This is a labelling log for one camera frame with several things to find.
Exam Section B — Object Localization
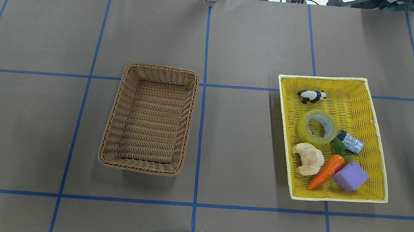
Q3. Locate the yellow tape roll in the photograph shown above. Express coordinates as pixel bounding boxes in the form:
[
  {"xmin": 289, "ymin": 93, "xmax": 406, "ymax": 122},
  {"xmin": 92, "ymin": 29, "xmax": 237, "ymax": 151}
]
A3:
[{"xmin": 296, "ymin": 109, "xmax": 339, "ymax": 147}]

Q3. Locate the brown wicker basket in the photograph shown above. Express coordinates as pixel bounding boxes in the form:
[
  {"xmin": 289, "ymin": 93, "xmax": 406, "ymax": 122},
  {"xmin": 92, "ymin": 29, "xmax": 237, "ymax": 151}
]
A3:
[{"xmin": 97, "ymin": 62, "xmax": 200, "ymax": 177}]

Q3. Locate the yellow woven basket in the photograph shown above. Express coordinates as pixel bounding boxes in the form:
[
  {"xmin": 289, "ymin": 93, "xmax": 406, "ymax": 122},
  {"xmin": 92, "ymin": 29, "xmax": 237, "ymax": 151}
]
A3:
[{"xmin": 278, "ymin": 74, "xmax": 388, "ymax": 203}]

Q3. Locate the toy panda figurine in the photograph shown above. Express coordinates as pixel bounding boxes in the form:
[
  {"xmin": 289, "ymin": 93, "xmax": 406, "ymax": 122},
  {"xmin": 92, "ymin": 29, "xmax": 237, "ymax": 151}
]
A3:
[{"xmin": 297, "ymin": 90, "xmax": 327, "ymax": 104}]

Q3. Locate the toy croissant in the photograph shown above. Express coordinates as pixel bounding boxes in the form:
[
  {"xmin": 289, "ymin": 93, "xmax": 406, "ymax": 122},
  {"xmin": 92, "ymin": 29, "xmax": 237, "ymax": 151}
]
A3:
[{"xmin": 292, "ymin": 142, "xmax": 325, "ymax": 176}]

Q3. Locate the toy carrot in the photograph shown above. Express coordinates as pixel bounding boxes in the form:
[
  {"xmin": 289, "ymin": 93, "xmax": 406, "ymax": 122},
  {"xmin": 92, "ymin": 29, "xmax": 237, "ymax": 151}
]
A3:
[{"xmin": 308, "ymin": 137, "xmax": 354, "ymax": 190}]

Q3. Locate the purple foam block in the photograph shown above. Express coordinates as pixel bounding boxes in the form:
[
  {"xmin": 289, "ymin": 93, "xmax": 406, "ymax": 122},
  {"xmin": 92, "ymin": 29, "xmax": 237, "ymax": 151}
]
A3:
[{"xmin": 332, "ymin": 161, "xmax": 370, "ymax": 192}]

